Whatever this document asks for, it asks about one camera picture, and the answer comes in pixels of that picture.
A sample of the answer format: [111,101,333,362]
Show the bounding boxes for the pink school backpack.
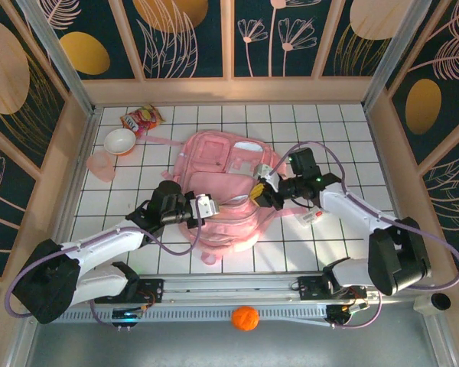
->
[139,130,291,265]

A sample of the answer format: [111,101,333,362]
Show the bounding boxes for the aluminium frame post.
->
[17,0,97,115]
[361,0,433,110]

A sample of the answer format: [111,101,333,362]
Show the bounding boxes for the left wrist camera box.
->
[189,193,221,222]

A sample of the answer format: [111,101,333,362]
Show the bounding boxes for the red yellow snack packet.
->
[119,103,166,137]

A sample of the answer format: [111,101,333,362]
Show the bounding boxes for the aluminium mounting rail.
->
[22,270,434,307]

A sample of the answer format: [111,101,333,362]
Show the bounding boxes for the small controller board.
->
[112,305,146,330]
[326,301,370,330]

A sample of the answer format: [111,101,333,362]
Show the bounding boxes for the white flat cable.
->
[258,315,330,328]

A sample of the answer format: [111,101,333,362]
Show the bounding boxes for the translucent pink plastic cup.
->
[86,151,116,183]

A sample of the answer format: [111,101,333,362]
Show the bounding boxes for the white slotted cable duct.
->
[60,305,330,326]

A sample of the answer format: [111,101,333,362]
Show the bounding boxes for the white card red label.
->
[298,209,325,227]

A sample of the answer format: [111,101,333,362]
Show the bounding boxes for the white bowl orange outside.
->
[103,128,137,158]

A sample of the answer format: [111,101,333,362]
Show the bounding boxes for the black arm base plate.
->
[94,278,165,305]
[297,275,368,303]

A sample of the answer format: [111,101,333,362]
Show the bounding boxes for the grey box black cap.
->
[412,292,452,317]

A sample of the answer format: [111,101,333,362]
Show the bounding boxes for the orange ball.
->
[231,305,260,332]

